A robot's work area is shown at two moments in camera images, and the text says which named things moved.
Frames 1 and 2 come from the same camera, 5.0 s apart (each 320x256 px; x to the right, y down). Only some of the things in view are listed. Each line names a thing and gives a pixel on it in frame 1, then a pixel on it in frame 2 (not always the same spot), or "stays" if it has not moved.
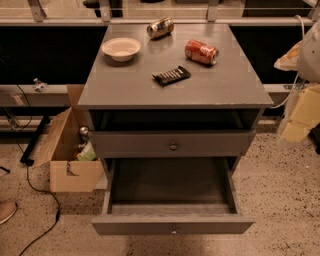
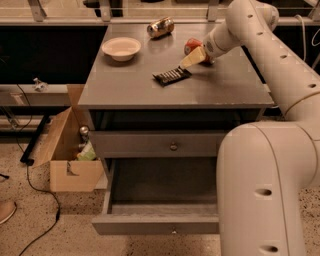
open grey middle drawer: (171, 196) stays
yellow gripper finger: (305, 114) -> (219, 41)
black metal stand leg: (25, 157) stays
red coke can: (201, 52) stays
